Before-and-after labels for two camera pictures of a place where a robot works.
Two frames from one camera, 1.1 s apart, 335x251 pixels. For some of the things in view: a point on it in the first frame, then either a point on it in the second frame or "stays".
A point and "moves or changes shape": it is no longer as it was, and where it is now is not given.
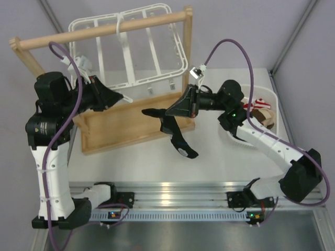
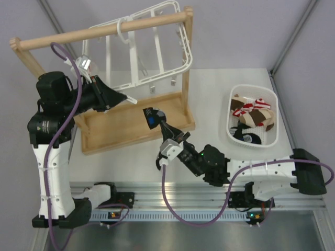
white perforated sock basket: x=268 y=94 stays
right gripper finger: x=181 y=108 to x=167 y=133
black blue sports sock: x=169 y=125 moves or changes shape
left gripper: x=104 y=98 stays
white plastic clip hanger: x=81 y=65 moves or changes shape
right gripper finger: x=183 y=107 to x=177 y=133
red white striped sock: x=258 y=103 stays
